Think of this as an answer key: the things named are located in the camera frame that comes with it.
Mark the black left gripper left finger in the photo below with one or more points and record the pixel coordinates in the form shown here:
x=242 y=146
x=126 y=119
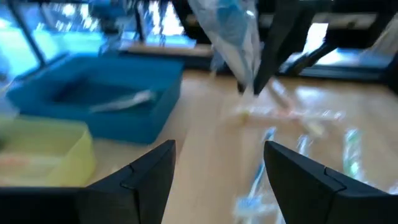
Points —
x=124 y=202

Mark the blue white toothbrush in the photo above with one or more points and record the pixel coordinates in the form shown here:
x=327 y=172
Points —
x=233 y=34
x=258 y=180
x=303 y=143

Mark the teal blue plastic bin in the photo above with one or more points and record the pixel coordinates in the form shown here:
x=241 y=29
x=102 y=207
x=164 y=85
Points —
x=149 y=124

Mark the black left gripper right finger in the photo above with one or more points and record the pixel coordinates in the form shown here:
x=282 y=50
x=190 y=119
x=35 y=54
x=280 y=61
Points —
x=311 y=199

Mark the orange white toothbrush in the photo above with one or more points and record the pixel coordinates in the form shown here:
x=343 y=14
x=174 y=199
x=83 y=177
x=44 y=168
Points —
x=18 y=161
x=255 y=116
x=289 y=105

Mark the large window black frame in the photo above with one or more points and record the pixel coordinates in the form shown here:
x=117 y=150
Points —
x=71 y=40

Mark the green white toothbrush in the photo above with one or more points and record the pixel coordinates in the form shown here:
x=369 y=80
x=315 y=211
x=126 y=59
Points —
x=351 y=152

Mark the purple white toothbrush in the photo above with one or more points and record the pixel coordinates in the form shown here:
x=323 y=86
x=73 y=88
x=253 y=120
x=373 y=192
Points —
x=124 y=101

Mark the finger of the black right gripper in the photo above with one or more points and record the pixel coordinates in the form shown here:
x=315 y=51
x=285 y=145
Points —
x=240 y=88
x=280 y=37

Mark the yellow plastic bin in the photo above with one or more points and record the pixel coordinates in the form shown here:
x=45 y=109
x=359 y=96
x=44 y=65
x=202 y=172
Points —
x=71 y=161

